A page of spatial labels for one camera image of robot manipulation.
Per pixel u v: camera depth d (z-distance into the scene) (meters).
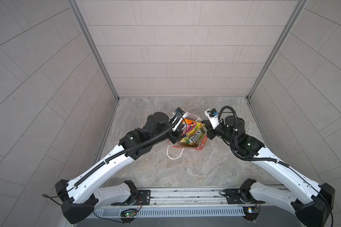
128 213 0.64
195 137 0.82
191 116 0.77
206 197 0.72
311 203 0.38
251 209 0.69
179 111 0.52
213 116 0.59
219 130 0.60
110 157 0.40
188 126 0.64
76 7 0.71
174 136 0.50
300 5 0.71
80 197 0.36
